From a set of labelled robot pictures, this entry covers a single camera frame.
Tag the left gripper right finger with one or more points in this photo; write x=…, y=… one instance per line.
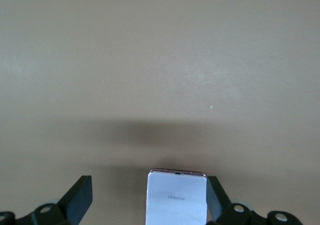
x=230, y=215

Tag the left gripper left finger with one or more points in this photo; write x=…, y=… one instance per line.
x=62, y=212

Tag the lavender flip phone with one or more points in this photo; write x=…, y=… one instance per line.
x=175, y=210

